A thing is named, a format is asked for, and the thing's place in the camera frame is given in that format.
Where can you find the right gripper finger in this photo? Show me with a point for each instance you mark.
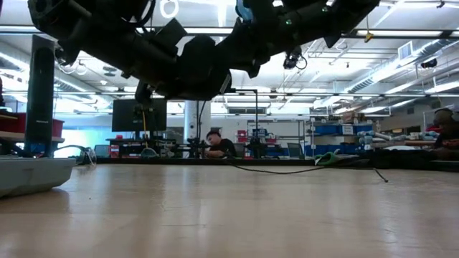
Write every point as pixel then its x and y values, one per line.
pixel 236 50

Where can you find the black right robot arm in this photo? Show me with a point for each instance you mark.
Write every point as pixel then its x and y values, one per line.
pixel 322 18

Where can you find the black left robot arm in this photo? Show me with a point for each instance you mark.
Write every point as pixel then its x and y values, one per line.
pixel 107 43

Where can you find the black bar stand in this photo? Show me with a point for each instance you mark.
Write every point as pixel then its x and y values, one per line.
pixel 256 107

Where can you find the black tripod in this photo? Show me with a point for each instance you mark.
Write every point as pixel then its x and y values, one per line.
pixel 195 145

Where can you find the black computer monitor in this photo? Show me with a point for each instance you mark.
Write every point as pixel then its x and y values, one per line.
pixel 125 114

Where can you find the person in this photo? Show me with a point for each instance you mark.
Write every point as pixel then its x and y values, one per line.
pixel 220 147
pixel 446 139

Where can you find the yellow hanging tag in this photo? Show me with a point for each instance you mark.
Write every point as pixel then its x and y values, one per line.
pixel 368 36

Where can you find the blue storage bin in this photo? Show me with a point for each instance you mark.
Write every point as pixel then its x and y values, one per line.
pixel 330 129
pixel 337 149

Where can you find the grey glove green cuff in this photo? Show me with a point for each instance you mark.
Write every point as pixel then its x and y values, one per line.
pixel 328 159

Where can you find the red plastic storage bin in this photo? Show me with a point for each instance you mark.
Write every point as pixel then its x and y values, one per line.
pixel 14 123

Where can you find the wooden shelf board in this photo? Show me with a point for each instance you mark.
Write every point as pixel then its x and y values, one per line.
pixel 10 135

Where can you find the grey tool kit case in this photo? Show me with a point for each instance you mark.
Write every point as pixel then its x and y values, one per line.
pixel 32 175

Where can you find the black hanging ceiling camera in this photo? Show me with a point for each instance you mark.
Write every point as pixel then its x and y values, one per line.
pixel 292 59

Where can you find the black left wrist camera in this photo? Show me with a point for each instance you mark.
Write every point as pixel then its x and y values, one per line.
pixel 170 32

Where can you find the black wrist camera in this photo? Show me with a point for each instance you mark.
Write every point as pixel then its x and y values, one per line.
pixel 170 32
pixel 245 9

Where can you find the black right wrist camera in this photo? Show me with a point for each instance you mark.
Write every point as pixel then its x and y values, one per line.
pixel 245 9

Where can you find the black upright post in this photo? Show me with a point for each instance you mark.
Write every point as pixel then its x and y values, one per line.
pixel 39 107

